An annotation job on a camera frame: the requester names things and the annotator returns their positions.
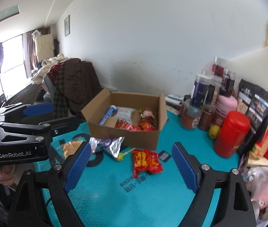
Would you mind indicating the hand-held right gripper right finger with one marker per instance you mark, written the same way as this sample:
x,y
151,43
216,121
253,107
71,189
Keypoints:
x,y
186,167

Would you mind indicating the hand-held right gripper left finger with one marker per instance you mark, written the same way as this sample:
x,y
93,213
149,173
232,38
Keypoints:
x,y
77,167

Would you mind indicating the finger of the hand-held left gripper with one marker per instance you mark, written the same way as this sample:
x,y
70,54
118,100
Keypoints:
x,y
60,123
38,110

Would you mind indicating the clear waffle packet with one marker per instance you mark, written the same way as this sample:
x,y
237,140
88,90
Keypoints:
x,y
69,147

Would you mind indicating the silver purple snack packet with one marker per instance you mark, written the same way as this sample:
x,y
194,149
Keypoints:
x,y
108,144

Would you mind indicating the red yellow print packet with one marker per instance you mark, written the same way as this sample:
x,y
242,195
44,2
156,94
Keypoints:
x,y
145,162

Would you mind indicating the cardboard box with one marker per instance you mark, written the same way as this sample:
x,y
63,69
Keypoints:
x,y
136,139

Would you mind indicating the white bread packet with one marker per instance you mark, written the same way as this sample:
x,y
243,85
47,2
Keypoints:
x,y
124,114

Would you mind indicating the red white snack packet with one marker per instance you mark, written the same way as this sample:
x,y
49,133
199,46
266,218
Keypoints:
x,y
127,125

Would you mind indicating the small black packet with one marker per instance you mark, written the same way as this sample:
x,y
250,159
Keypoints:
x,y
164,156

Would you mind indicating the grey chair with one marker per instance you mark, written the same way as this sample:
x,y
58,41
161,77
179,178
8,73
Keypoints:
x,y
50,87

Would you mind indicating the green plaid shirt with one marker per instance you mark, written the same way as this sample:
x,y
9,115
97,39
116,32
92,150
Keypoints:
x,y
59,94

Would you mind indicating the pile of clothes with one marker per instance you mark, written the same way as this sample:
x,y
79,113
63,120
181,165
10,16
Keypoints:
x,y
46,68

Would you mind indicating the brown jacket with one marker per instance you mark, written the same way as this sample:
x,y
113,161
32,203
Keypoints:
x,y
82,85

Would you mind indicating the yellow lollipop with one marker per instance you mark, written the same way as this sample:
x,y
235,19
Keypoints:
x,y
120,156

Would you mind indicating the yellow green fruit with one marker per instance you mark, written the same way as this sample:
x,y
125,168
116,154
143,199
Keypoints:
x,y
214,131

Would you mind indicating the blue white tube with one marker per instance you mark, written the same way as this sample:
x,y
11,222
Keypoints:
x,y
106,115

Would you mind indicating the wide jar brown paste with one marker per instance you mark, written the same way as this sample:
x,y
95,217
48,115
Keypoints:
x,y
190,117

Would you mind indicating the brown powder jar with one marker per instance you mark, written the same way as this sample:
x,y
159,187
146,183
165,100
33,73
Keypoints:
x,y
206,118

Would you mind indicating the red canister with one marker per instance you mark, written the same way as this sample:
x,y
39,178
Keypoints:
x,y
231,134

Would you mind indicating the small red snack packet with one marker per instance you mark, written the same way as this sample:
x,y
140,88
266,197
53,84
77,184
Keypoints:
x,y
147,125

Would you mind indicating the brown curtain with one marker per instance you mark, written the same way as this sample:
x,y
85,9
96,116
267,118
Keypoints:
x,y
28,52

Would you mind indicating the teal bubble mat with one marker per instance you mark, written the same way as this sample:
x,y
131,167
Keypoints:
x,y
129,201

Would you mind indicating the cream hanging cloth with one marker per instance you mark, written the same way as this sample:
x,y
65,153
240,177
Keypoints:
x,y
44,47

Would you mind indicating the white flat device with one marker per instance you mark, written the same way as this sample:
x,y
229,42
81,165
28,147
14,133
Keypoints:
x,y
174,101

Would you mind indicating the black lid spice jar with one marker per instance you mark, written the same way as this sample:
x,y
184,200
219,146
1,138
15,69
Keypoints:
x,y
187,98

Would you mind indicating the pink bottle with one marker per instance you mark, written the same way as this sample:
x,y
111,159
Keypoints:
x,y
224,108

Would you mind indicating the clear jar blue label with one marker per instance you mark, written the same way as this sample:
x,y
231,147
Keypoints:
x,y
199,91

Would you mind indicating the pink cups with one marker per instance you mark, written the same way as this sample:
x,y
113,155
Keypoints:
x,y
266,189

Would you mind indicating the orange carton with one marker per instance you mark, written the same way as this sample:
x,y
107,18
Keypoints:
x,y
265,137

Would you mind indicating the clear jar black label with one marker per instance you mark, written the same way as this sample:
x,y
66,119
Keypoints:
x,y
228,82

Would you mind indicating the black stand-up pouch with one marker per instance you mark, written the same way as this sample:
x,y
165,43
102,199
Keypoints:
x,y
257,101

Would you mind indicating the clear jar red contents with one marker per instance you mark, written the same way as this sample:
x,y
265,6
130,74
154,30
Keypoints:
x,y
218,67

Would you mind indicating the white foam board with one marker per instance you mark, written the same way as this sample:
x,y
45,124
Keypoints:
x,y
261,66

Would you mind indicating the small wall picture frame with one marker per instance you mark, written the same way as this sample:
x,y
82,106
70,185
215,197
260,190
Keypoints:
x,y
67,25

